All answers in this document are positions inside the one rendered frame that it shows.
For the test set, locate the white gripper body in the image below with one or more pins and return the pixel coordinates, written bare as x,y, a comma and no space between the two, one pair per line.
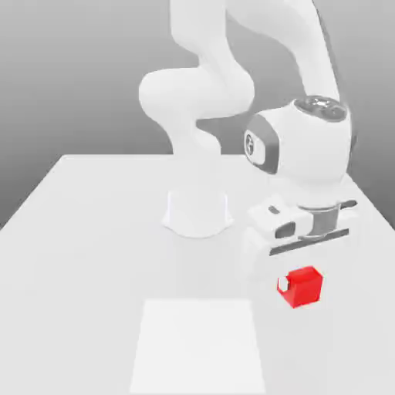
296,257

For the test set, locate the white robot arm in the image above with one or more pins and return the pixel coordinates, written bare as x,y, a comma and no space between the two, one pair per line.
302,148

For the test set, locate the small red cube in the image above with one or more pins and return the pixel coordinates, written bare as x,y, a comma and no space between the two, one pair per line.
305,287

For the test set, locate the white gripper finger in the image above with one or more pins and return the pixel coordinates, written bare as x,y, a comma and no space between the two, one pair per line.
282,284

